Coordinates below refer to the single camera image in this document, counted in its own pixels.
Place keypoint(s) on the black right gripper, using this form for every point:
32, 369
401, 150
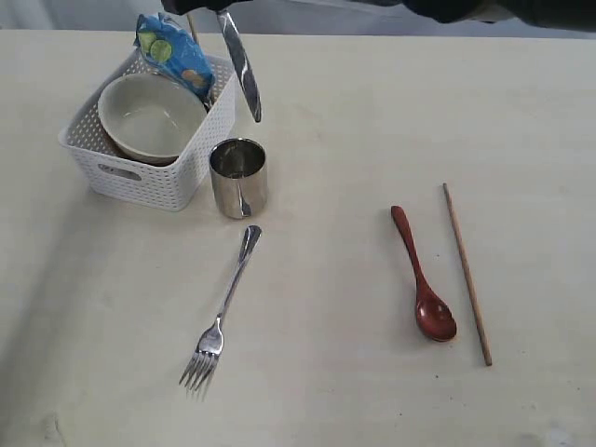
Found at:
182, 7

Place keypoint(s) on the wooden chopstick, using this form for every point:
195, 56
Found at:
192, 27
472, 295

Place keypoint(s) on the blue chips bag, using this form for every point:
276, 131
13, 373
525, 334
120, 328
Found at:
170, 49

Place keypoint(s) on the white ceramic bowl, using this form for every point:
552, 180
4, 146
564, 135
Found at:
150, 115

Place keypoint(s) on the stainless steel cup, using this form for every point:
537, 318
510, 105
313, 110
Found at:
238, 173

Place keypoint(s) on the stainless steel fork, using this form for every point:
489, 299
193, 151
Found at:
210, 344

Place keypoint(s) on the red-brown wooden spoon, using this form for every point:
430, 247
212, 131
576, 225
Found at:
433, 316

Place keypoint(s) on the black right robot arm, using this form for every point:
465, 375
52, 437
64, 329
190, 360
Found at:
578, 15

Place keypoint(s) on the white perforated plastic basket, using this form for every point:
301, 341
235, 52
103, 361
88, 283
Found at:
167, 188

